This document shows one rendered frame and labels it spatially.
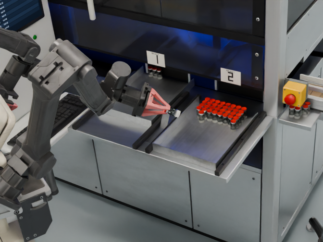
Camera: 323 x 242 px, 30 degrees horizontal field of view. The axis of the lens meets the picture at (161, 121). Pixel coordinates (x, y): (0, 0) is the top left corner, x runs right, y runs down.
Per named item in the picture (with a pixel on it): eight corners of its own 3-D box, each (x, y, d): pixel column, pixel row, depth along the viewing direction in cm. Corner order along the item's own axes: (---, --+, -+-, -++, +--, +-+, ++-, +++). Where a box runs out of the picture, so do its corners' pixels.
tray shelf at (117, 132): (134, 73, 270) (133, 70, 269) (281, 111, 238) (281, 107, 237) (67, 131, 238) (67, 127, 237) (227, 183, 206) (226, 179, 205)
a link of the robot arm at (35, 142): (21, 61, 130) (55, 90, 128) (66, 31, 138) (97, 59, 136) (8, 160, 166) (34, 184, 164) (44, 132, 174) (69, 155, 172)
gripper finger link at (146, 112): (170, 112, 177) (141, 101, 176) (163, 124, 183) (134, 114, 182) (175, 94, 181) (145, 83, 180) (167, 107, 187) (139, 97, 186)
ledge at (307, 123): (291, 104, 241) (292, 100, 240) (323, 112, 235) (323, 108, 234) (278, 123, 232) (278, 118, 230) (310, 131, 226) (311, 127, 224)
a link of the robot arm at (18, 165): (3, 167, 161) (17, 180, 160) (27, 138, 160) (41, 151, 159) (17, 167, 170) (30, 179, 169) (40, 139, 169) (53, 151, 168)
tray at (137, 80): (143, 72, 267) (142, 65, 265) (194, 85, 255) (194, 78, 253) (97, 112, 244) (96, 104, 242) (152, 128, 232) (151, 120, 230)
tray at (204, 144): (198, 103, 243) (198, 96, 241) (257, 119, 231) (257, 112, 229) (153, 150, 221) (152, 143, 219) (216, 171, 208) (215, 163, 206)
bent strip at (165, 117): (165, 122, 235) (164, 109, 231) (171, 124, 233) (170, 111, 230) (145, 141, 225) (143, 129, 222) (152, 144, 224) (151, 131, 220)
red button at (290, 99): (287, 99, 224) (287, 90, 221) (297, 102, 222) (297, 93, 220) (283, 104, 221) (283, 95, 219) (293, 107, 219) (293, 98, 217)
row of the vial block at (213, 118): (198, 114, 237) (198, 105, 234) (240, 126, 228) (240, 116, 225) (195, 117, 235) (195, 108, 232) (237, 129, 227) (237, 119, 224)
